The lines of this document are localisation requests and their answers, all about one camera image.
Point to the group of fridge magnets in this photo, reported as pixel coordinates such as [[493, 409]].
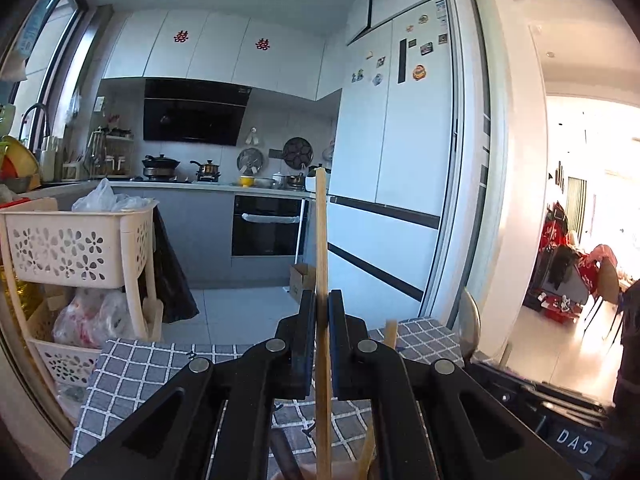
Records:
[[419, 72]]

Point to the white refrigerator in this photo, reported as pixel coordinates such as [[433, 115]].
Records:
[[400, 160]]

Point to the cardboard box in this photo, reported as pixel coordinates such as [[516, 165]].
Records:
[[300, 280]]

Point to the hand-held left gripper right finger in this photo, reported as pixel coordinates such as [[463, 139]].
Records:
[[337, 345]]

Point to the black built-in oven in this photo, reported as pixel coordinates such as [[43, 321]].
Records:
[[265, 235]]

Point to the curved metal faucet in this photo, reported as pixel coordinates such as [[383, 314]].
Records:
[[35, 106]]

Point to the person's dark clothing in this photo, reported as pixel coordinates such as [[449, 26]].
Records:
[[629, 360]]

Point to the dining chair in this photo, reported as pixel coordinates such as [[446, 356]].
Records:
[[607, 280]]

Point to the steel pot with lid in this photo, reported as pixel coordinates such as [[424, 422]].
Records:
[[295, 181]]

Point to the white plastic bag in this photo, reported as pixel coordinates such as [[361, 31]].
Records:
[[100, 197]]

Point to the beige perforated storage cart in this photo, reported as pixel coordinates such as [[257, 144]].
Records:
[[75, 245]]

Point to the white upper kitchen cabinets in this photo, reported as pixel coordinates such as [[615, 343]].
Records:
[[210, 55]]

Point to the clear bag with red print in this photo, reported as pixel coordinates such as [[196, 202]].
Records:
[[90, 317]]

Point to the black wok with lid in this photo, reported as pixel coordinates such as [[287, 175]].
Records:
[[161, 164]]

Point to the pile of red bags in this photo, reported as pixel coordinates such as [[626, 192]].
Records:
[[560, 260]]

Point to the round black hanging pan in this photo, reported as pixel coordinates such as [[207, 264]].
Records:
[[297, 151]]

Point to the stack of coloured bowls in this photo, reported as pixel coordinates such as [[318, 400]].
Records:
[[15, 160]]

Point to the white sliding door frame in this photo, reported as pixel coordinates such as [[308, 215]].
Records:
[[475, 110]]

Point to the kitchen window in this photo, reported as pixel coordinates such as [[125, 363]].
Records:
[[45, 40]]

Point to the black wall decoration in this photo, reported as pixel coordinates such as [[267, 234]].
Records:
[[560, 175]]

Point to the yellow bowl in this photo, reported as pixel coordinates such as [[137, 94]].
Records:
[[246, 181]]

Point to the grey checkered star tablecloth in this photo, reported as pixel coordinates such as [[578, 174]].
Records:
[[135, 375]]

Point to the small steel saucepan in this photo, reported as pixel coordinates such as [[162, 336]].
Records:
[[209, 169]]

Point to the red paper-cut decal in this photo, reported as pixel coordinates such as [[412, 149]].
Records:
[[261, 43], [181, 36]]

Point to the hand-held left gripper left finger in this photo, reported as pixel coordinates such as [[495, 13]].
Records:
[[307, 345]]

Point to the metal spoon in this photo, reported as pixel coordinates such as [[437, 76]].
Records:
[[470, 320]]

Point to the black range hood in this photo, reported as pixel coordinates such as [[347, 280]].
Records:
[[195, 115]]

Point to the grey kitchen counter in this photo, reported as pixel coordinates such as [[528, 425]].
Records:
[[210, 230]]

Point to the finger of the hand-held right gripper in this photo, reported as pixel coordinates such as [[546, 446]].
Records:
[[525, 391]]

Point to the white rice cooker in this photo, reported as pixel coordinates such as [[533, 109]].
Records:
[[309, 184]]

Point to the blue dotted wooden chopstick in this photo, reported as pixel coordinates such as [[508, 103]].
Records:
[[321, 240]]

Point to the gold tinsel garland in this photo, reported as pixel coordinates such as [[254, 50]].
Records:
[[15, 300]]

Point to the round grey hanging rack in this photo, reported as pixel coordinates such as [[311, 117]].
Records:
[[250, 161]]

